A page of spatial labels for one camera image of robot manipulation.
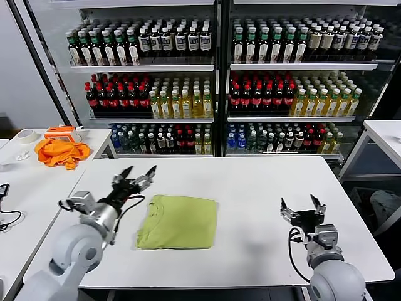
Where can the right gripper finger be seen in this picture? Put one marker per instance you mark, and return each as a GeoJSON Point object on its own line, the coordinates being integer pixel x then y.
{"type": "Point", "coordinates": [321, 210]}
{"type": "Point", "coordinates": [287, 214]}

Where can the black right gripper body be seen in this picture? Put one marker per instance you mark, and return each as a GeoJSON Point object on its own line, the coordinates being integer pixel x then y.
{"type": "Point", "coordinates": [304, 219]}

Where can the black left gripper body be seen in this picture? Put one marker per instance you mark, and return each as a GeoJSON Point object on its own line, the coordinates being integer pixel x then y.
{"type": "Point", "coordinates": [123, 191]}

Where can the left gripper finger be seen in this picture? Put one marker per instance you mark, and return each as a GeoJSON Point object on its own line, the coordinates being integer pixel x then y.
{"type": "Point", "coordinates": [144, 180]}
{"type": "Point", "coordinates": [123, 175]}

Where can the yellow-green t-shirt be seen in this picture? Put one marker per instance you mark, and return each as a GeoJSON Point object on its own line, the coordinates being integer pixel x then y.
{"type": "Point", "coordinates": [181, 222]}

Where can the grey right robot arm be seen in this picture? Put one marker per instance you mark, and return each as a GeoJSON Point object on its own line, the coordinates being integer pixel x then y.
{"type": "Point", "coordinates": [335, 279]}

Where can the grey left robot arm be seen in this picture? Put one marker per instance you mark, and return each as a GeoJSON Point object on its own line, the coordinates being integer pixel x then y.
{"type": "Point", "coordinates": [75, 247]}

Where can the green-label water bottle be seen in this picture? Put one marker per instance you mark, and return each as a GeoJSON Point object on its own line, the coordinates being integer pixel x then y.
{"type": "Point", "coordinates": [125, 145]}
{"type": "Point", "coordinates": [262, 143]}
{"type": "Point", "coordinates": [133, 145]}
{"type": "Point", "coordinates": [252, 143]}

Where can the blue-label water bottle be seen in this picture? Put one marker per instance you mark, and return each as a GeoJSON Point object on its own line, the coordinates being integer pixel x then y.
{"type": "Point", "coordinates": [116, 142]}
{"type": "Point", "coordinates": [241, 144]}
{"type": "Point", "coordinates": [232, 144]}

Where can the white-label dark drink bottle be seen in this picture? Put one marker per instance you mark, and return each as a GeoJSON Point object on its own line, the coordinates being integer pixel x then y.
{"type": "Point", "coordinates": [290, 142]}
{"type": "Point", "coordinates": [170, 145]}
{"type": "Point", "coordinates": [280, 144]}
{"type": "Point", "coordinates": [271, 145]}
{"type": "Point", "coordinates": [299, 142]}
{"type": "Point", "coordinates": [161, 145]}
{"type": "Point", "coordinates": [152, 145]}
{"type": "Point", "coordinates": [143, 145]}

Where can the white side table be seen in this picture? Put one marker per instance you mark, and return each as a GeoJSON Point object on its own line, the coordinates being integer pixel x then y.
{"type": "Point", "coordinates": [383, 131]}
{"type": "Point", "coordinates": [94, 138]}

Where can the red-cap cola bottle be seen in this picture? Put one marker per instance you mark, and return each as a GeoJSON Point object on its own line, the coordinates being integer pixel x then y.
{"type": "Point", "coordinates": [103, 103]}
{"type": "Point", "coordinates": [92, 103]}
{"type": "Point", "coordinates": [144, 103]}
{"type": "Point", "coordinates": [309, 142]}
{"type": "Point", "coordinates": [319, 142]}
{"type": "Point", "coordinates": [113, 103]}
{"type": "Point", "coordinates": [289, 101]}
{"type": "Point", "coordinates": [181, 145]}
{"type": "Point", "coordinates": [134, 103]}
{"type": "Point", "coordinates": [190, 145]}
{"type": "Point", "coordinates": [123, 103]}
{"type": "Point", "coordinates": [267, 101]}
{"type": "Point", "coordinates": [246, 101]}
{"type": "Point", "coordinates": [236, 101]}
{"type": "Point", "coordinates": [279, 101]}
{"type": "Point", "coordinates": [257, 101]}

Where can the yellow juice bottle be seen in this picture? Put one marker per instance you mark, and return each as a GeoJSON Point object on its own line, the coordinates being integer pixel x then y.
{"type": "Point", "coordinates": [208, 109]}
{"type": "Point", "coordinates": [310, 108]}
{"type": "Point", "coordinates": [197, 109]}
{"type": "Point", "coordinates": [353, 108]}
{"type": "Point", "coordinates": [187, 109]}
{"type": "Point", "coordinates": [155, 109]}
{"type": "Point", "coordinates": [343, 108]}
{"type": "Point", "coordinates": [327, 145]}
{"type": "Point", "coordinates": [332, 108]}
{"type": "Point", "coordinates": [337, 145]}
{"type": "Point", "coordinates": [199, 145]}
{"type": "Point", "coordinates": [165, 109]}
{"type": "Point", "coordinates": [176, 109]}
{"type": "Point", "coordinates": [207, 145]}
{"type": "Point", "coordinates": [321, 108]}
{"type": "Point", "coordinates": [298, 108]}

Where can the grey bag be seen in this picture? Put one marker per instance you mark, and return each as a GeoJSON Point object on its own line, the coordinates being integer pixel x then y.
{"type": "Point", "coordinates": [386, 203]}

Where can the crumpled orange cloth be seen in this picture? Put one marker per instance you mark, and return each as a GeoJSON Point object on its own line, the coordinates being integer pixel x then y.
{"type": "Point", "coordinates": [60, 153]}

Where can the orange and white box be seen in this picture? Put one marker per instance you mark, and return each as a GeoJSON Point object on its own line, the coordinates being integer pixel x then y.
{"type": "Point", "coordinates": [59, 130]}

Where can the beige masking tape roll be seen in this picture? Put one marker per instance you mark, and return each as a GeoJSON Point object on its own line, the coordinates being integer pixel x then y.
{"type": "Point", "coordinates": [26, 141]}

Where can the small white crumpled object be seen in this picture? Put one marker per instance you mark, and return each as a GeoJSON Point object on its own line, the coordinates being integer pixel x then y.
{"type": "Point", "coordinates": [22, 155]}

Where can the green-cap dark tea bottle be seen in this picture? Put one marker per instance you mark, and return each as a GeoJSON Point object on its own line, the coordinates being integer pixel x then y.
{"type": "Point", "coordinates": [276, 51]}
{"type": "Point", "coordinates": [239, 51]}
{"type": "Point", "coordinates": [86, 56]}
{"type": "Point", "coordinates": [251, 51]}
{"type": "Point", "coordinates": [300, 51]}
{"type": "Point", "coordinates": [288, 51]}
{"type": "Point", "coordinates": [97, 55]}
{"type": "Point", "coordinates": [109, 55]}
{"type": "Point", "coordinates": [76, 56]}
{"type": "Point", "coordinates": [121, 55]}
{"type": "Point", "coordinates": [133, 55]}
{"type": "Point", "coordinates": [263, 51]}

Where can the blue-label dark drink bottle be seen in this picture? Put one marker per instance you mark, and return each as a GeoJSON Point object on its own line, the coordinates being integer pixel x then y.
{"type": "Point", "coordinates": [363, 42]}
{"type": "Point", "coordinates": [156, 43]}
{"type": "Point", "coordinates": [339, 42]}
{"type": "Point", "coordinates": [351, 42]}
{"type": "Point", "coordinates": [375, 42]}
{"type": "Point", "coordinates": [205, 42]}
{"type": "Point", "coordinates": [167, 43]}
{"type": "Point", "coordinates": [144, 44]}
{"type": "Point", "coordinates": [193, 42]}
{"type": "Point", "coordinates": [180, 42]}

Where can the white beverage display cabinet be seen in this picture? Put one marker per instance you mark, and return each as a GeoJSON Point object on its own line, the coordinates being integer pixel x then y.
{"type": "Point", "coordinates": [141, 12]}
{"type": "Point", "coordinates": [298, 11]}

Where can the beige-label dark drink bottle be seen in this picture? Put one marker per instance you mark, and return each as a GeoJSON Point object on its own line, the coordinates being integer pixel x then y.
{"type": "Point", "coordinates": [313, 41]}
{"type": "Point", "coordinates": [326, 41]}

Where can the glass cabinet door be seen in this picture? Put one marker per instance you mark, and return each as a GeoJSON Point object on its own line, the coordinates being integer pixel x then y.
{"type": "Point", "coordinates": [386, 47]}

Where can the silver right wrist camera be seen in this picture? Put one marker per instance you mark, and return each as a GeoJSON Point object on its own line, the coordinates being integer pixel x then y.
{"type": "Point", "coordinates": [326, 235]}

